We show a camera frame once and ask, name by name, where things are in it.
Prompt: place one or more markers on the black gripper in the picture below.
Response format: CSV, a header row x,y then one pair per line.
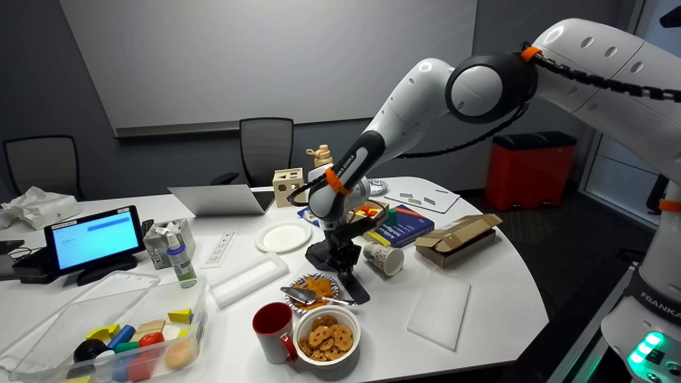
x,y
342,240

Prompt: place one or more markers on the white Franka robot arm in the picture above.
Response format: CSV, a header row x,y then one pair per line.
x,y
418,106

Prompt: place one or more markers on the printed paper cup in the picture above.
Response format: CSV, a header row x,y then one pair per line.
x,y
383,258

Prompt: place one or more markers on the patterned paper plate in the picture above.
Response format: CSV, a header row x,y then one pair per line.
x,y
322,300

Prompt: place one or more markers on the wooden box of coloured blocks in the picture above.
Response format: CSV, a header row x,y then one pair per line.
x,y
370,211

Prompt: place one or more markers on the round white plate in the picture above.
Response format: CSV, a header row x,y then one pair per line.
x,y
283,236

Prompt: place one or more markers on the pretzel crackers pile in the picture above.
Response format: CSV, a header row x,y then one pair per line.
x,y
327,339

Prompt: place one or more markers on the long white tray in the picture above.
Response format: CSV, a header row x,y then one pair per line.
x,y
247,279

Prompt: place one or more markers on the wooden shape sorter cube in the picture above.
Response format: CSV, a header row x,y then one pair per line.
x,y
287,185

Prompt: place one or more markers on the white bowl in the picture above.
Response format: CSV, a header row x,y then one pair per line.
x,y
329,363

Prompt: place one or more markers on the red mug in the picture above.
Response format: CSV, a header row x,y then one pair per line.
x,y
270,336

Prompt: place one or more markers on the white paper sheets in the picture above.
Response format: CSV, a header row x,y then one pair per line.
x,y
427,199

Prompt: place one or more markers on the small wooden figure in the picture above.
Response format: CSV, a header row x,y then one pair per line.
x,y
320,155

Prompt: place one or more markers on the open brown cardboard box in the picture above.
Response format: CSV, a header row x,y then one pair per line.
x,y
458,236

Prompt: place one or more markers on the grey office chair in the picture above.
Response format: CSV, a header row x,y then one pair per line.
x,y
267,149

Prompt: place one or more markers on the silver laptop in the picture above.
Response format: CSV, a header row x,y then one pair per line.
x,y
216,200

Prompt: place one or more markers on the clear spray bottle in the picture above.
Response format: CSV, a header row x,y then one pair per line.
x,y
182,262

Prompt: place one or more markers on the yellow wedge toy block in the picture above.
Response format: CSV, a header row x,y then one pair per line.
x,y
182,316

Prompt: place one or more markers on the orange toy egg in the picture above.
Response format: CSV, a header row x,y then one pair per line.
x,y
179,354

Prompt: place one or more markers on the small grey carton box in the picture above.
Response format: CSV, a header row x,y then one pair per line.
x,y
158,244

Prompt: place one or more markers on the red bin with black lid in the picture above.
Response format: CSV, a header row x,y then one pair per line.
x,y
529,173

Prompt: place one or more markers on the red toy block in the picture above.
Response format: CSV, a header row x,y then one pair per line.
x,y
146,354

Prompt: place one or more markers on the blue cylinder toy block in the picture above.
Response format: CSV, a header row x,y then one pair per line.
x,y
122,334

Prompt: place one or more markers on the black tablet with stand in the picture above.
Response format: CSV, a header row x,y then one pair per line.
x,y
92,236

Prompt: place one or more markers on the black toy block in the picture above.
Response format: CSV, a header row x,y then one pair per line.
x,y
87,350

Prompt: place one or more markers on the clear plastic bin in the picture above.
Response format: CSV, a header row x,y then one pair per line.
x,y
43,319

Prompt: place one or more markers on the crumpled white plastic bag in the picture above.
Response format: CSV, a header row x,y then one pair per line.
x,y
35,204

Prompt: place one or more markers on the black office chair left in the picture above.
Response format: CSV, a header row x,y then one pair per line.
x,y
43,164

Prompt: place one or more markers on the white wall whiteboard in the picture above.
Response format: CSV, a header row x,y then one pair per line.
x,y
268,63

